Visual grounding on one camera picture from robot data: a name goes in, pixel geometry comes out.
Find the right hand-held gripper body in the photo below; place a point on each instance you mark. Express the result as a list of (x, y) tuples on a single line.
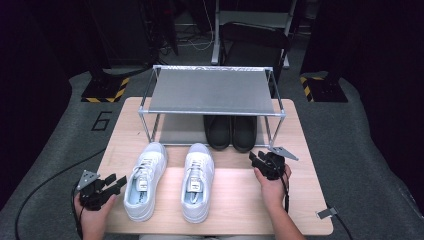
[(273, 165)]

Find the black slipper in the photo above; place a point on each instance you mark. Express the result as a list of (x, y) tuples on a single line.
[(245, 135), (218, 133)]

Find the person's right hand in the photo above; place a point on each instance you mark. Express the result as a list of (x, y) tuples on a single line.
[(271, 191)]

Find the white sneaker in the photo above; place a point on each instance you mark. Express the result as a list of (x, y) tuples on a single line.
[(198, 186), (146, 186)]

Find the black chair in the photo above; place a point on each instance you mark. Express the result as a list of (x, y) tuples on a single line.
[(253, 43)]

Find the person's left hand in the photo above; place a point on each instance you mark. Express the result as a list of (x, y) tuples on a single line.
[(95, 216)]

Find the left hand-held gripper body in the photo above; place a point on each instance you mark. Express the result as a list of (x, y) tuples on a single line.
[(91, 195)]

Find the grey metal shoe rack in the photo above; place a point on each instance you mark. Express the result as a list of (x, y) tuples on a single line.
[(211, 90)]

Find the grey tape piece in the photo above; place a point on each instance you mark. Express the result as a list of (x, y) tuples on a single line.
[(326, 213)]

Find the striped-edge black stand base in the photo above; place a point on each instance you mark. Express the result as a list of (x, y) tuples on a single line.
[(106, 90), (325, 90)]

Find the white metal stand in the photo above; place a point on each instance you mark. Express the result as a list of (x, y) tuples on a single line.
[(253, 17)]

